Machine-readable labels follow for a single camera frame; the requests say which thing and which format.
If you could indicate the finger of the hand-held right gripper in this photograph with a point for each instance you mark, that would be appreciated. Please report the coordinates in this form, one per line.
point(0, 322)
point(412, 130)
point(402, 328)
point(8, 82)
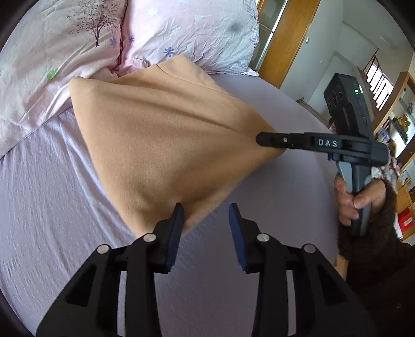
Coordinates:
point(291, 141)

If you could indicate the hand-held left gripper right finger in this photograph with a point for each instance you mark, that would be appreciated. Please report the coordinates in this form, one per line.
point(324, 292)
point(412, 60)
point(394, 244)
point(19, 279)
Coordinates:
point(239, 238)

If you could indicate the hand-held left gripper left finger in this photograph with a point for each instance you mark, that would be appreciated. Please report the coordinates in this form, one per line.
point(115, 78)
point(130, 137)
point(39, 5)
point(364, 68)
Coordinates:
point(173, 238)

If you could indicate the tan fleece garment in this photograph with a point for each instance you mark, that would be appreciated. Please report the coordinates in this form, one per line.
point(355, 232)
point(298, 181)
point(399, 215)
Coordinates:
point(162, 136)

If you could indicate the person's right forearm brown sleeve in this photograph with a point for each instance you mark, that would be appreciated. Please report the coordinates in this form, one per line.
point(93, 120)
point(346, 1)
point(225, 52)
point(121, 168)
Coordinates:
point(379, 269)

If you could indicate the person's right hand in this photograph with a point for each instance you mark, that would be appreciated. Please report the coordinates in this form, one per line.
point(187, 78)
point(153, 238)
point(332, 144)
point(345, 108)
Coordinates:
point(347, 202)

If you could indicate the window with grille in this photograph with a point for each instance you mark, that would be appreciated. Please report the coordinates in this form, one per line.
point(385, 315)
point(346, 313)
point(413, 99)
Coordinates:
point(379, 81)

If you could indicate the golden figurine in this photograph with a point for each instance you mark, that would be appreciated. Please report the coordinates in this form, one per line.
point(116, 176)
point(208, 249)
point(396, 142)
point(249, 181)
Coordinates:
point(405, 121)

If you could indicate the wooden display shelf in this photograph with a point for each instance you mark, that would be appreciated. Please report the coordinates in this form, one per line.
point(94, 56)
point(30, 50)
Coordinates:
point(400, 155)

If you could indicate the bed with lavender sheet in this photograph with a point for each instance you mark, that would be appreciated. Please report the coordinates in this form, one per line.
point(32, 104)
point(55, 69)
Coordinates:
point(55, 207)

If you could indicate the red box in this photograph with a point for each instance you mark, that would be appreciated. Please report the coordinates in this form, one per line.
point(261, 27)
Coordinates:
point(406, 222)

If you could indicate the pink floral pillow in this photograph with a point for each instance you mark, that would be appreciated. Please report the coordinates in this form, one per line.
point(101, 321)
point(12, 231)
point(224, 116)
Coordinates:
point(194, 32)
point(42, 64)

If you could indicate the pink floral pillow left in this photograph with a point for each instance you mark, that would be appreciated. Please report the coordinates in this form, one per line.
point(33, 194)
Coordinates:
point(42, 64)

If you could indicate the wooden door frame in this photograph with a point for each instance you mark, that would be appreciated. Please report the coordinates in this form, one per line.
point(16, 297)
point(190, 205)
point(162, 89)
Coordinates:
point(291, 39)

